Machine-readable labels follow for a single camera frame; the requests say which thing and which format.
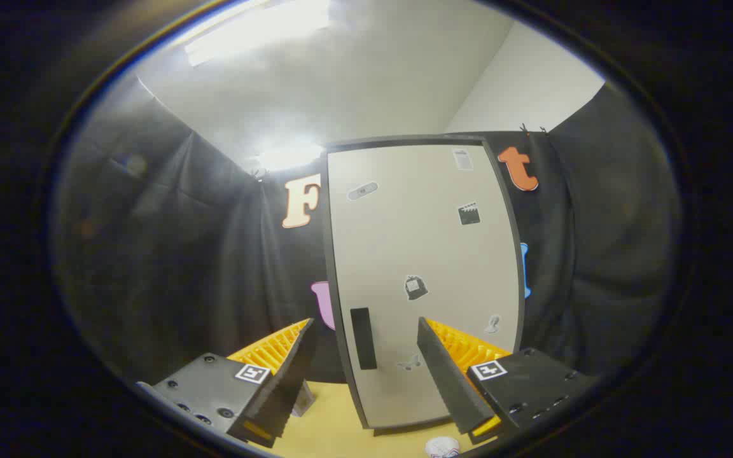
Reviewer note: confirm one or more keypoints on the black backdrop cloth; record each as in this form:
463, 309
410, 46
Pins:
182, 254

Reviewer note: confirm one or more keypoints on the small printed card stand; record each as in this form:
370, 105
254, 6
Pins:
303, 401

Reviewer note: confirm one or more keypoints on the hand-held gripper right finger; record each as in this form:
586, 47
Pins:
449, 381

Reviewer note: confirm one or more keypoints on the black cloth clip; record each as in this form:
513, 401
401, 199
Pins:
524, 130

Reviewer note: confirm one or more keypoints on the white shoe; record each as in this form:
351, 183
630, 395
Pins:
443, 448

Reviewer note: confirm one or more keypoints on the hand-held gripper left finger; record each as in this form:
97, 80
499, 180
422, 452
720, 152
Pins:
290, 381

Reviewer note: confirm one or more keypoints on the white shoe cabinet door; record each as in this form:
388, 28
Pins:
417, 242

